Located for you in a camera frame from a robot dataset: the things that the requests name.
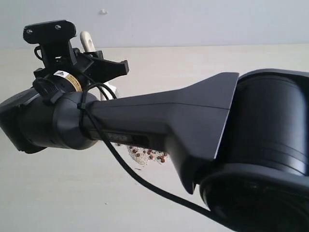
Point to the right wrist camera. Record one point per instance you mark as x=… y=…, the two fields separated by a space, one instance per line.
x=49 y=32

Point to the wide white paint brush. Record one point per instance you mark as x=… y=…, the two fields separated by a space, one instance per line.
x=88 y=46

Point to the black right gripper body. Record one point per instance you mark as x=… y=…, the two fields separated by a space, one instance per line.
x=59 y=74

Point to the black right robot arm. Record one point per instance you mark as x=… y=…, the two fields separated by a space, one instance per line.
x=244 y=139

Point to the white blob on wall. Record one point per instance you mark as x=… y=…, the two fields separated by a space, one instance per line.
x=103 y=12

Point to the brown pellets and white crumbs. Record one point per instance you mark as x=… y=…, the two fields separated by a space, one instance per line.
x=143 y=156

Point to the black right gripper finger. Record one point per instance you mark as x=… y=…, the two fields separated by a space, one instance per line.
x=86 y=59
x=105 y=70

